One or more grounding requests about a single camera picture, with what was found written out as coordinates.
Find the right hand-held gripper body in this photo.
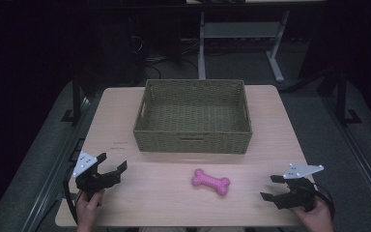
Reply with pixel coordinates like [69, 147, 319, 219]
[279, 162, 325, 213]

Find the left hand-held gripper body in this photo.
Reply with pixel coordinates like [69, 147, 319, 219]
[71, 150, 123, 201]

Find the pink bone toy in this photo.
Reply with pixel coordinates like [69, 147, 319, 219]
[190, 167, 231, 197]

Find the green woven basket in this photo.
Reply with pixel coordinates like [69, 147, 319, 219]
[132, 78, 253, 156]

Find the person's left hand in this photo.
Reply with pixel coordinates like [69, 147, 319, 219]
[74, 189, 106, 232]

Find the person's right hand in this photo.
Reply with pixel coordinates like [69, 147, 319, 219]
[291, 196, 336, 232]

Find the black metal stand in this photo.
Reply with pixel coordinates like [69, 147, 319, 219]
[334, 69, 363, 128]
[60, 72, 85, 126]

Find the black cable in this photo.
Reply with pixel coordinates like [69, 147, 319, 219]
[62, 164, 79, 224]
[312, 182, 336, 220]

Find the bundle of floor cables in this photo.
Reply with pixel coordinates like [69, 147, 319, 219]
[129, 35, 201, 81]

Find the grey metal desk frame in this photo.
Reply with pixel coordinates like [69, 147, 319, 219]
[196, 9, 292, 84]

